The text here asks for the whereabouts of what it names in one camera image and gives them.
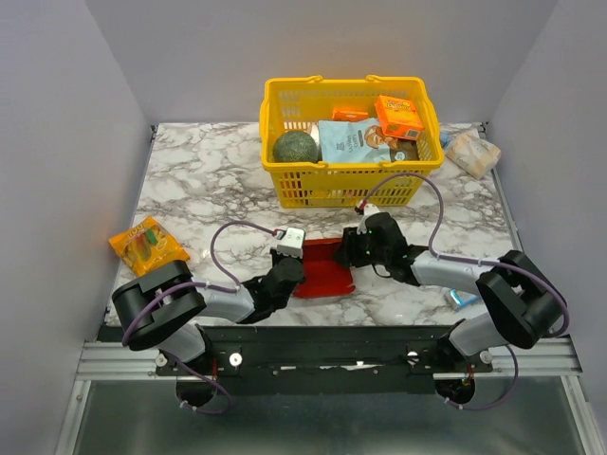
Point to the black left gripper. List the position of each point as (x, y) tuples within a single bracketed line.
[(275, 257)]

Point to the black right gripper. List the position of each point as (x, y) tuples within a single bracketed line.
[(351, 245)]

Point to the red paper box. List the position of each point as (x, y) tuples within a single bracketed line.
[(324, 277)]

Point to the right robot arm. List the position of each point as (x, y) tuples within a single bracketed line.
[(522, 306)]

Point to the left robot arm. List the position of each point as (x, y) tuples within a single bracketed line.
[(155, 310)]

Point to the small orange flat box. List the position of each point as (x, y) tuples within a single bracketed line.
[(342, 114)]

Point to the large orange snack box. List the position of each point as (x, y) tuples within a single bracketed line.
[(398, 118)]

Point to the light blue chips bag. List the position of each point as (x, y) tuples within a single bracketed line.
[(343, 142)]

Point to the blue small packet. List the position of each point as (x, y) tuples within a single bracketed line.
[(458, 301)]

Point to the green round melon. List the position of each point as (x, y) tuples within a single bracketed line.
[(295, 146)]

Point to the orange gummy candy bag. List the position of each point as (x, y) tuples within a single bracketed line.
[(147, 247)]

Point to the blue item behind basket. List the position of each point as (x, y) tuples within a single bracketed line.
[(444, 139)]

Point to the beige tissue packet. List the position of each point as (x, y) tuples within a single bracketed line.
[(475, 155)]

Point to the yellow plastic shopping basket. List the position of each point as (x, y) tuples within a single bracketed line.
[(293, 104)]

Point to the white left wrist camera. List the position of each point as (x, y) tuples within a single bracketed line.
[(291, 242)]

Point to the black mounting base plate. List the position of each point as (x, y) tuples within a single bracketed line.
[(248, 360)]

